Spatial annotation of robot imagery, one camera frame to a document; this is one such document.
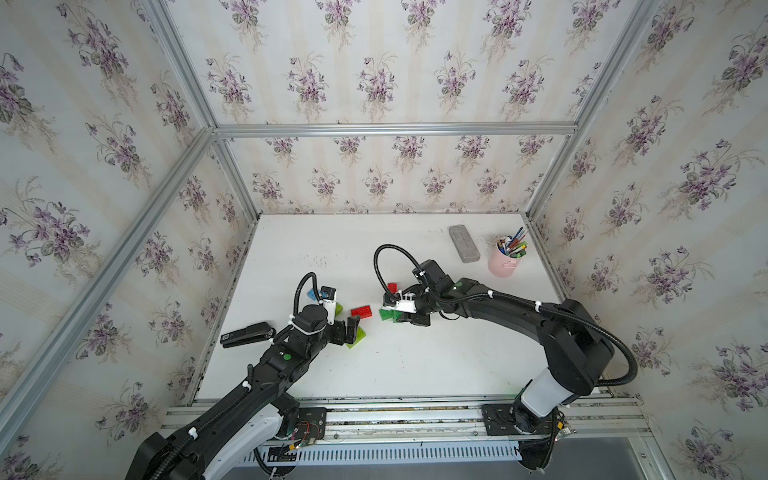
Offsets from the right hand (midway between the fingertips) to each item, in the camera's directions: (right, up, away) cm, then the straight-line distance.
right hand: (404, 309), depth 86 cm
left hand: (-17, -1, -4) cm, 17 cm away
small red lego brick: (-3, +5, +9) cm, 11 cm away
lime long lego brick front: (-13, -8, +2) cm, 16 cm away
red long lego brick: (-13, -2, +4) cm, 14 cm away
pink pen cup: (+32, +12, +10) cm, 36 cm away
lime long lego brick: (-20, -2, +7) cm, 21 cm away
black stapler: (-44, -7, -2) cm, 44 cm away
